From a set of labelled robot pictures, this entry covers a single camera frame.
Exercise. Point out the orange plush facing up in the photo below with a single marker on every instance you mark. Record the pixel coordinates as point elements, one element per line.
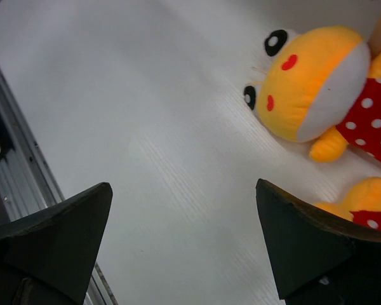
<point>323,87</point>

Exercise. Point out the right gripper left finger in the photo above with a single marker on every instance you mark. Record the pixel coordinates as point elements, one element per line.
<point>48,257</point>

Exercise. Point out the orange plush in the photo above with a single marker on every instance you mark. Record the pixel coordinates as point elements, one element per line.
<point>361,205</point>

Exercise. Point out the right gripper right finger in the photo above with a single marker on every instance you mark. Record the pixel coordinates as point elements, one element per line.
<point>317,257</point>

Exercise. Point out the aluminium mounting rail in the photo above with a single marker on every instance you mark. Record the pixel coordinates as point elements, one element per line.
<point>27,184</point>

